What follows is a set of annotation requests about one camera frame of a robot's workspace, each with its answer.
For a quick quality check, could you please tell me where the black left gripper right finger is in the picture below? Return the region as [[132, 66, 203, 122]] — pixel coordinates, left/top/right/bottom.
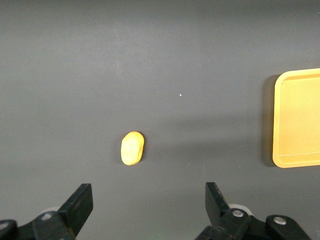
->
[[194, 181, 313, 240]]

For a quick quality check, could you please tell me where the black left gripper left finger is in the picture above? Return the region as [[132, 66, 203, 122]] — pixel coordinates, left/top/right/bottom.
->
[[0, 183, 94, 240]]

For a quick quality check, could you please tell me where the yellow potato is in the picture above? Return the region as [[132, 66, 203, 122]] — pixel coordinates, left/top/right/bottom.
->
[[120, 131, 146, 166]]

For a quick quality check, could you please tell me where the yellow rectangular tray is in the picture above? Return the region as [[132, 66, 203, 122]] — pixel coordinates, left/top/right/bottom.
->
[[272, 67, 320, 169]]

